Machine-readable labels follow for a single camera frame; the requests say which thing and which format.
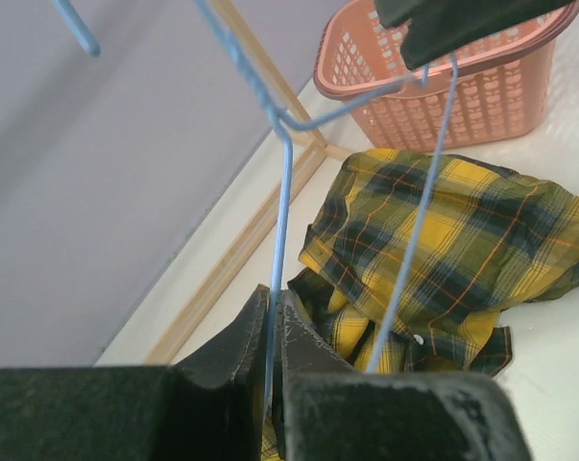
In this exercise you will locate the pink plastic basket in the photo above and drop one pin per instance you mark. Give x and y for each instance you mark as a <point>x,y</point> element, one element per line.
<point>501,91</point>

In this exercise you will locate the yellow black plaid shirt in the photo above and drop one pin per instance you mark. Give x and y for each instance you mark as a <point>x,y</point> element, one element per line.
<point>491,239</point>

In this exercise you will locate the blue wire hanger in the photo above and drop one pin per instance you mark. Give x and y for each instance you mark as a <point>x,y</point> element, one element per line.
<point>249,58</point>

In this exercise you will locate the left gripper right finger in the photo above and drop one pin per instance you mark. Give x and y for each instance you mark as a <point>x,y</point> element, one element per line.
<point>324,409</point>

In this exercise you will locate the wooden clothes rack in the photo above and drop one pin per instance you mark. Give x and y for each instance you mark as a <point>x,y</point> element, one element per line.
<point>200,294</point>

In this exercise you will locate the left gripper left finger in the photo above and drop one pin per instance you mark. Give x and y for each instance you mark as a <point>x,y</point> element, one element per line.
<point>208,406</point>

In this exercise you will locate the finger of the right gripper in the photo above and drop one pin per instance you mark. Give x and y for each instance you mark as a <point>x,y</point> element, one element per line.
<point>394,12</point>
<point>438,28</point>

